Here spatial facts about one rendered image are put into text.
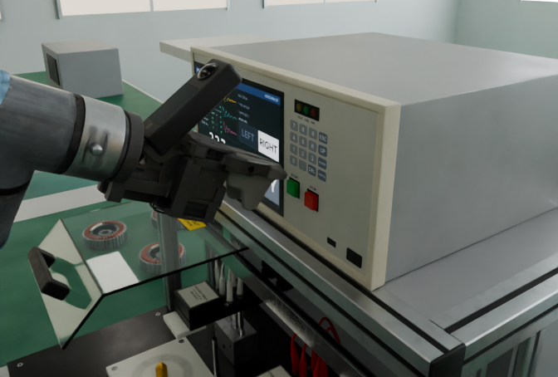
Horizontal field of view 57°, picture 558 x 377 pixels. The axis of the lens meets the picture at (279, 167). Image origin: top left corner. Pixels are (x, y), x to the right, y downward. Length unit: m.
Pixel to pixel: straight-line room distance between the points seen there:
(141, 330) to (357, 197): 0.65
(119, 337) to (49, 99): 0.69
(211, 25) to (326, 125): 5.24
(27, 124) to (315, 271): 0.34
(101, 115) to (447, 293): 0.39
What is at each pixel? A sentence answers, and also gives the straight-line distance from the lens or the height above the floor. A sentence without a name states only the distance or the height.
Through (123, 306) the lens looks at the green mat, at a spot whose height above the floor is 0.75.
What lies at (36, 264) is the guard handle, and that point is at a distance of 0.78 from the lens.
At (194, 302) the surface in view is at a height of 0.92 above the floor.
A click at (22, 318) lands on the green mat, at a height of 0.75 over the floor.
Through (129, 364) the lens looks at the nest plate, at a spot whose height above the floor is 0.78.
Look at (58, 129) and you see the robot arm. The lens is 0.46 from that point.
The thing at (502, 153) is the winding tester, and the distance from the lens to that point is 0.67.
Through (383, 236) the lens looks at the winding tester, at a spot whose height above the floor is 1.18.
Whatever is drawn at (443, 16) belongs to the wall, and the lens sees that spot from 8.17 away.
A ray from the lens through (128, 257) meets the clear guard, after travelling 0.74.
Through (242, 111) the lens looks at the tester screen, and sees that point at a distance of 0.71.
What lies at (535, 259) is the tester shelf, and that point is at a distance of 0.69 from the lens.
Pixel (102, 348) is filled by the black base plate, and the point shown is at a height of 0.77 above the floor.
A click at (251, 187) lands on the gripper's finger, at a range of 0.57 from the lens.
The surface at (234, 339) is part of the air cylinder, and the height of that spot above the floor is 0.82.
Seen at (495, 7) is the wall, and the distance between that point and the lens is 8.04.
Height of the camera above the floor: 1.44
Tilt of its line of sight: 22 degrees down
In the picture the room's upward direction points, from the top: straight up
